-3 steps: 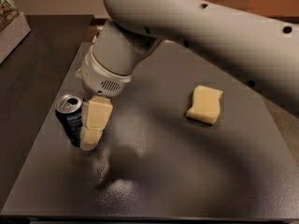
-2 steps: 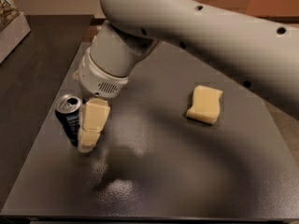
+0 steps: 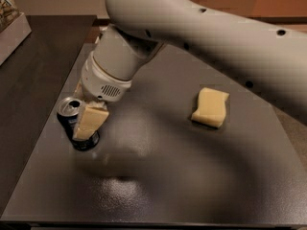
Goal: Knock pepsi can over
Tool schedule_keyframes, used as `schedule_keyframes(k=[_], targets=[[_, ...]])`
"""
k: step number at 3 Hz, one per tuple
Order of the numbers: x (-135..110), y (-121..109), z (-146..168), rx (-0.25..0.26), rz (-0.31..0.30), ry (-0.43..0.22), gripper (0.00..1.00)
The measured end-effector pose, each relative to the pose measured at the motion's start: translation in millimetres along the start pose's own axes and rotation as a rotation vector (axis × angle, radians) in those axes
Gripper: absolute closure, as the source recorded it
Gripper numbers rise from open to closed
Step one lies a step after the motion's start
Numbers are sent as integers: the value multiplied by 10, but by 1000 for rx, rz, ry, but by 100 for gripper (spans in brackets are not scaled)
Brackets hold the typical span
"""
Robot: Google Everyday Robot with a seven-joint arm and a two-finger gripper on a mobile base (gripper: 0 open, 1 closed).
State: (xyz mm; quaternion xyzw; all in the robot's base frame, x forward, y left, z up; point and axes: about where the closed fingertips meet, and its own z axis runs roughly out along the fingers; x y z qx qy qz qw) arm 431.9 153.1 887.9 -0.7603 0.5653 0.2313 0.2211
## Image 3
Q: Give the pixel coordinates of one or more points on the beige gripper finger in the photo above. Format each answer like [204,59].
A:
[91,116]
[78,93]

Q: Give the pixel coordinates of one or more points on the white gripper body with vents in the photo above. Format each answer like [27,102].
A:
[100,84]

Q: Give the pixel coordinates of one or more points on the dark blue pepsi can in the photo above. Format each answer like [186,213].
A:
[67,114]

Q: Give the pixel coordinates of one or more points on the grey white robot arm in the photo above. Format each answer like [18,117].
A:
[269,60]

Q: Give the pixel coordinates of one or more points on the dark wooden side table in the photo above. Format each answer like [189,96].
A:
[30,82]

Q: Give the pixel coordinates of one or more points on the white box with snacks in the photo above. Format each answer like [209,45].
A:
[14,28]

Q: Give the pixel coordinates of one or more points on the yellow sponge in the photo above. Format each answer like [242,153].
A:
[211,110]

